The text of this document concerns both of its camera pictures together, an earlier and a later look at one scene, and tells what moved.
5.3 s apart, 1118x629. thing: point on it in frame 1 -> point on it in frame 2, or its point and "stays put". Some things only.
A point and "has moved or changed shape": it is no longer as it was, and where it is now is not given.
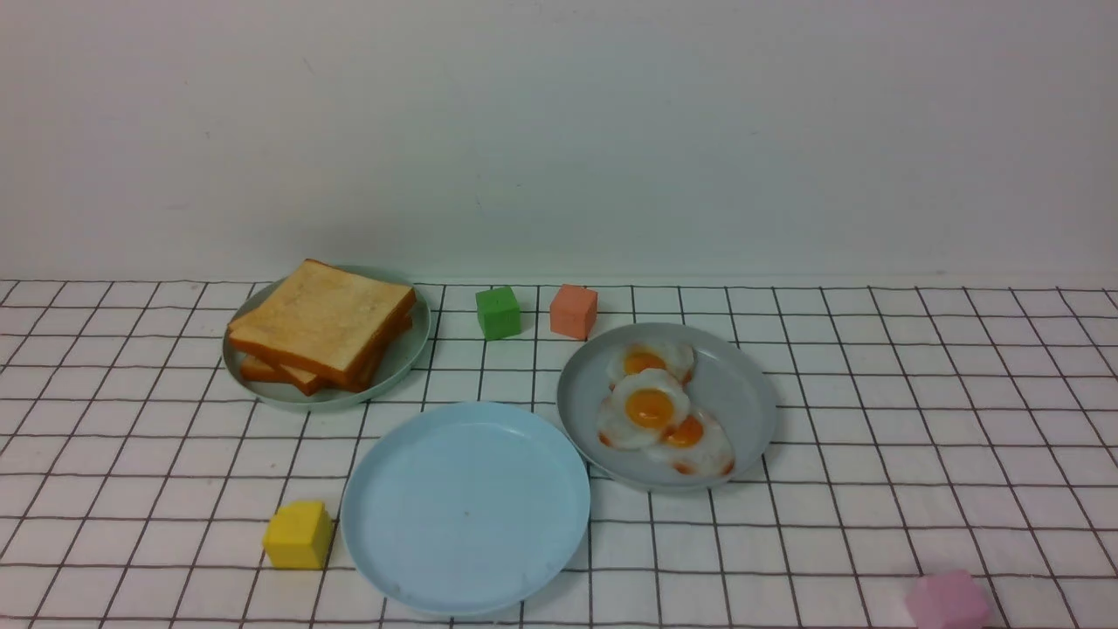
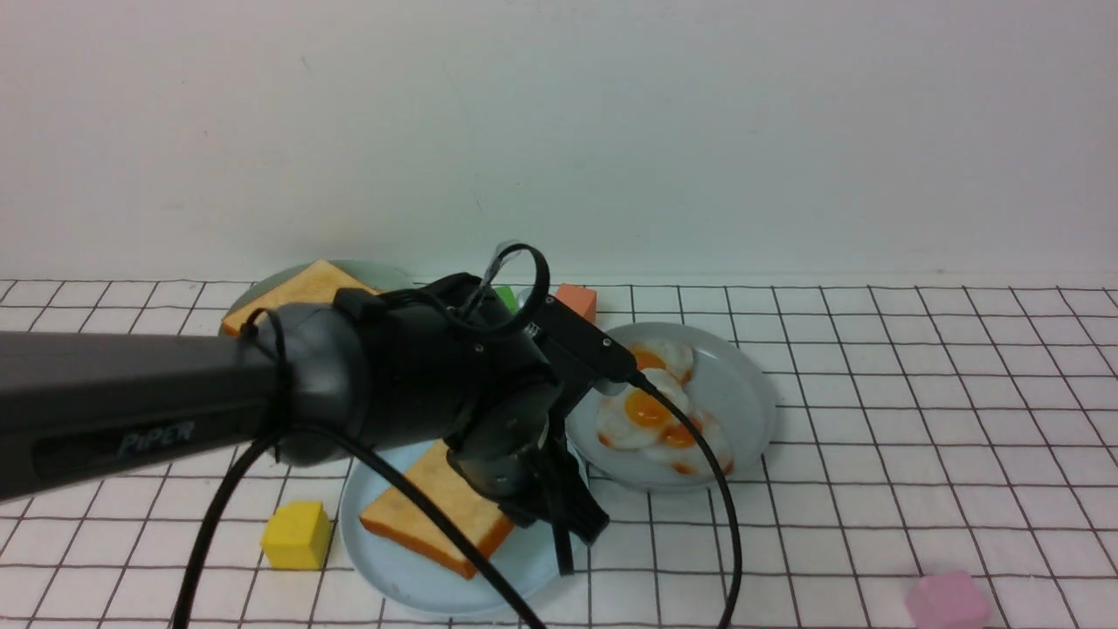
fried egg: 640,408 stays put
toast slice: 312,385 has moved or changed shape
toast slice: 323,321 has moved or changed shape
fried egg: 652,354 stays put
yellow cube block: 300,535 stays put
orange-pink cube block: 574,311 stays put
